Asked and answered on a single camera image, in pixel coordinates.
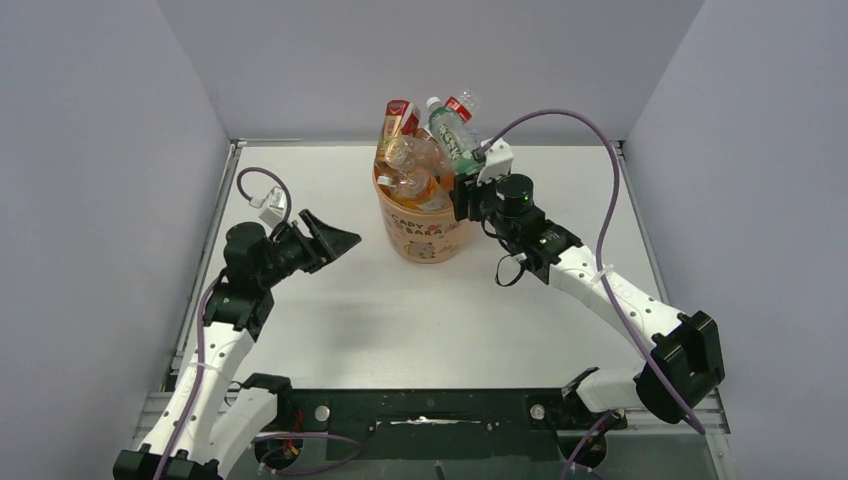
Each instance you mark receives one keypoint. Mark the orange cartoon plastic bin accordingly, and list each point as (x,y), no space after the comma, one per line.
(425,237)

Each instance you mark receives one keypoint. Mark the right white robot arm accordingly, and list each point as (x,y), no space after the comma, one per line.
(682,352)

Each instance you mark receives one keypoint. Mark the green label bottle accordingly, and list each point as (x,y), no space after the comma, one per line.
(454,138)

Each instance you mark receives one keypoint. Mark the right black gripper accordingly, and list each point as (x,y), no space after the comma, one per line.
(467,194)

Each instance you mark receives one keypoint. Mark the crushed clear bottle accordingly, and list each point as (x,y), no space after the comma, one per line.
(404,152)

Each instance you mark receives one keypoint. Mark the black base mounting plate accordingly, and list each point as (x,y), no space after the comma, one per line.
(538,424)

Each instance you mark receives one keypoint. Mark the red gold drink bottle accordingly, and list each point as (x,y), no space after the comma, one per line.
(401,117)

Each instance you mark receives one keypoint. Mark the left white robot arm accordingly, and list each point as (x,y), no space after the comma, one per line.
(194,438)

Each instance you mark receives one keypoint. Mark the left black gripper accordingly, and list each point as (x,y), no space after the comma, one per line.
(330,242)

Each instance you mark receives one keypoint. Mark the orange drink bottle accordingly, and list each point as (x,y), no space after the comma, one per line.
(416,188)

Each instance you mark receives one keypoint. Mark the red cap clear bottle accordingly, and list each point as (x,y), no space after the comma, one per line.
(465,103)

